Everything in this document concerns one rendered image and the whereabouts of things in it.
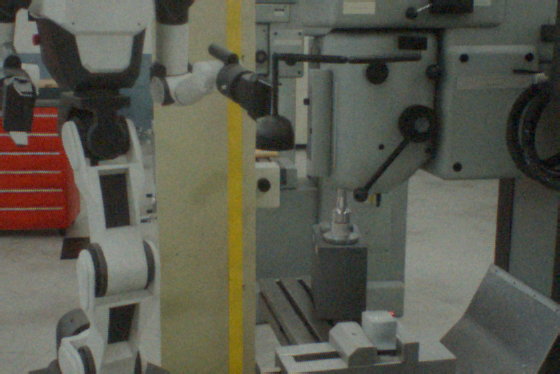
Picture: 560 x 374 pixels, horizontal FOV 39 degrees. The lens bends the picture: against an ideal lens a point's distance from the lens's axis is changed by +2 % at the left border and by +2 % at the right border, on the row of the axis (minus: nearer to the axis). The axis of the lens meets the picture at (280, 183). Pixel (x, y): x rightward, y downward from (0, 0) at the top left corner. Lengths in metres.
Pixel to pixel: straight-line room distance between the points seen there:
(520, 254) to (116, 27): 1.10
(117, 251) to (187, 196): 1.30
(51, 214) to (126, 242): 4.11
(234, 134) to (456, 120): 1.86
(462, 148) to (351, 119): 0.22
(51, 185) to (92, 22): 4.14
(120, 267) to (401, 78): 0.91
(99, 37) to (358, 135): 0.80
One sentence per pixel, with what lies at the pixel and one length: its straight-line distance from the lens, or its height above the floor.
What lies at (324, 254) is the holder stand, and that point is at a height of 1.09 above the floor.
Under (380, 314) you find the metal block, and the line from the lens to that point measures 1.60.
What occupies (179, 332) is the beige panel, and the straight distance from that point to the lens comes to 3.46.
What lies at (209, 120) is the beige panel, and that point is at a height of 1.23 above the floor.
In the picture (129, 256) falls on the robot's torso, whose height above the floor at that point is 1.05.
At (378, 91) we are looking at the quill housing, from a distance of 1.46.
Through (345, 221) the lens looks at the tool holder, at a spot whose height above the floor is 1.16.
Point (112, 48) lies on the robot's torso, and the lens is 2.00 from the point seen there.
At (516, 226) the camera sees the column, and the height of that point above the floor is 1.19.
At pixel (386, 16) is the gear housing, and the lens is 1.43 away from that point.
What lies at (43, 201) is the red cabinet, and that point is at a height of 0.29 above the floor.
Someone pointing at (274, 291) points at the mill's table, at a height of 0.92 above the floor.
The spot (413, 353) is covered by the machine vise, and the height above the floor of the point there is 1.00.
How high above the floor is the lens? 1.64
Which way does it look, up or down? 12 degrees down
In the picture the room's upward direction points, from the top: straight up
